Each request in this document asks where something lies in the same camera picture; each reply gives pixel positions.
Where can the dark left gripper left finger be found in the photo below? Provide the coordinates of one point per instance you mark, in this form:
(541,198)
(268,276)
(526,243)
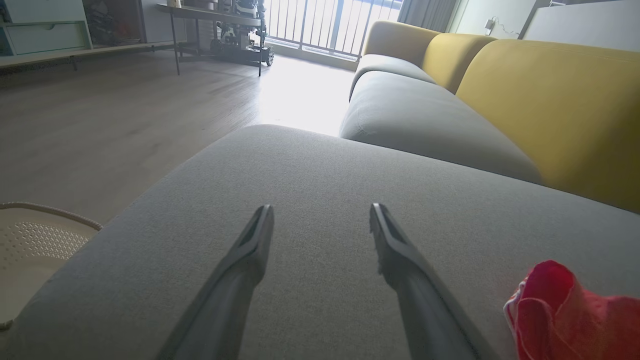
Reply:
(235,295)

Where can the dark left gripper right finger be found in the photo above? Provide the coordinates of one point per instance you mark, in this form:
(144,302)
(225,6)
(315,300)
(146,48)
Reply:
(425,310)

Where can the red Bulls basketball jersey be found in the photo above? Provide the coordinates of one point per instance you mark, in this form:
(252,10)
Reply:
(575,320)

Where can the large grey fabric ottoman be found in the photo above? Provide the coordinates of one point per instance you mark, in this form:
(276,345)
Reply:
(320,175)

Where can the grey sofa seat cushion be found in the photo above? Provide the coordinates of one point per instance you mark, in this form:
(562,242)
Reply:
(425,120)
(390,67)

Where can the cream perforated laundry basket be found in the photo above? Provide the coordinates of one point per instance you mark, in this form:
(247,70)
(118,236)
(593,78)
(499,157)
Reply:
(35,250)

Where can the wheeled robot under table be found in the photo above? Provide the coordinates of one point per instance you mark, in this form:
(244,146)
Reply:
(242,42)

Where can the pale yellow sofa backrest cushion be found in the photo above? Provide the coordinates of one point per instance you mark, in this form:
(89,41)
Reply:
(397,37)

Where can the balcony railing bars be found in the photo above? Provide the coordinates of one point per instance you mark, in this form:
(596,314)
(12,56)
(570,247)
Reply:
(330,25)

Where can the white low shelf board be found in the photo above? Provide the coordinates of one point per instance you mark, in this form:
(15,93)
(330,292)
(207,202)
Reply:
(75,52)

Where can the grey curtain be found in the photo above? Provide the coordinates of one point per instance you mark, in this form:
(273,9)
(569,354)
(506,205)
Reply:
(427,12)

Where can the dark open shelf unit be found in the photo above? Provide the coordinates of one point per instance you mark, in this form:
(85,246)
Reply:
(112,22)

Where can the white drawer cabinet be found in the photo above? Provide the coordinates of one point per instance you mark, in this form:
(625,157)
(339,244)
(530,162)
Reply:
(45,30)

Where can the white flat panel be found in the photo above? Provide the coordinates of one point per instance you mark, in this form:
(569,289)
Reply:
(585,25)

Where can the black metal frame table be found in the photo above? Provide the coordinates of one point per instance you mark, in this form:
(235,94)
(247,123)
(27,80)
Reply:
(215,15)

